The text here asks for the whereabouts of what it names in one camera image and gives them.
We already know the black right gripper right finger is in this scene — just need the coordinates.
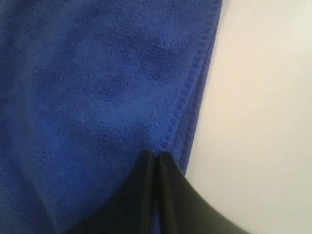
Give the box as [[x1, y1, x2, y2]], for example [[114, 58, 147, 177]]
[[155, 152, 247, 234]]

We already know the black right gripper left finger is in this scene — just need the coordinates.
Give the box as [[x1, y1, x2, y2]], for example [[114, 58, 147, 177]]
[[68, 151, 155, 234]]

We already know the blue towel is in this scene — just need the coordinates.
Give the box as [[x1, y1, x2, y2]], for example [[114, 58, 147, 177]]
[[0, 0, 222, 234]]

